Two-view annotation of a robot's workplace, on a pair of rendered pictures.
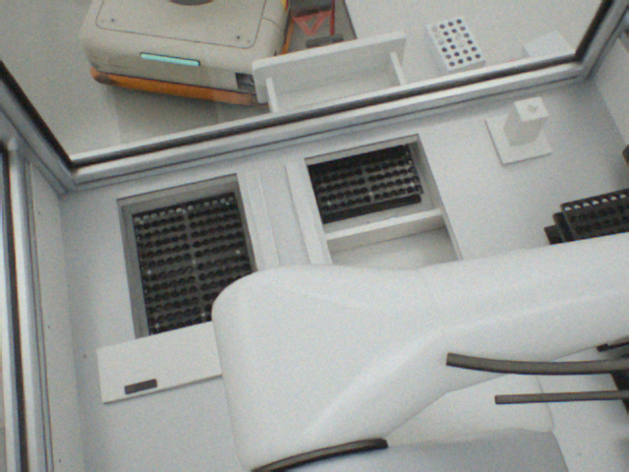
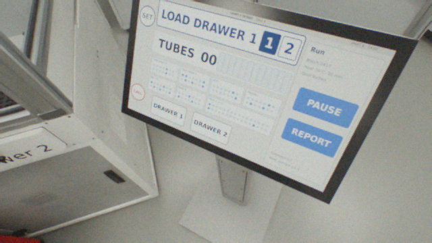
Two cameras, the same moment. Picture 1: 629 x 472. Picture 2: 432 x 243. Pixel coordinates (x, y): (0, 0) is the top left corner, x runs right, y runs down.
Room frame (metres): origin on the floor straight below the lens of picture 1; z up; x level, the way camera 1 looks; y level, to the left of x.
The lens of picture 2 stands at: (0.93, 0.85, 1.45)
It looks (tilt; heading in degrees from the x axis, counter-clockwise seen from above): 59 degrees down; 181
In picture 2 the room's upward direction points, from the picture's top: 7 degrees counter-clockwise
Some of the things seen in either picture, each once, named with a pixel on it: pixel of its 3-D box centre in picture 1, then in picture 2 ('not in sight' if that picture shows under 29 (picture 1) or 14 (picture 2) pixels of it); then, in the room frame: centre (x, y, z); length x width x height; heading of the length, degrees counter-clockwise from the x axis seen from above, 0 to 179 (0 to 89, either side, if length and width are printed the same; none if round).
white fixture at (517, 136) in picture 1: (525, 121); not in sight; (0.59, -0.34, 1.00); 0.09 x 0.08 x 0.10; 12
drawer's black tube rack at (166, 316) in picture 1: (197, 268); not in sight; (0.41, 0.20, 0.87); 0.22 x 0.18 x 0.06; 12
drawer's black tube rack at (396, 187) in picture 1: (356, 157); not in sight; (0.61, -0.08, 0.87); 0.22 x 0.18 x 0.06; 12
